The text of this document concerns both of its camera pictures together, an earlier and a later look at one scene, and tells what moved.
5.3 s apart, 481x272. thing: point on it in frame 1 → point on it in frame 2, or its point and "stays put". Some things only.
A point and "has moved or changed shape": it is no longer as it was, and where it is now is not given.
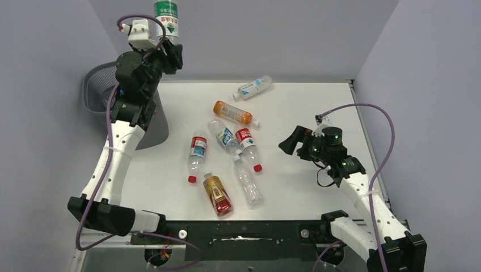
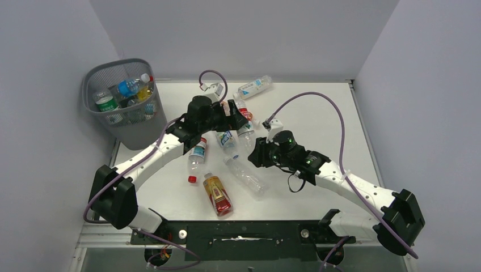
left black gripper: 172,60 → 234,122
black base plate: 242,240 stays put
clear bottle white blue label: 253,88 stays put
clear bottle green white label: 167,11 → 105,101
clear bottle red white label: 247,144 → 245,111
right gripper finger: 288,145 → 260,156
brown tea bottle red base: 219,194 stays put
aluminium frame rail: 126,238 stays put
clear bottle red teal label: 197,154 stays put
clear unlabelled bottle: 247,181 has moved or changed shape
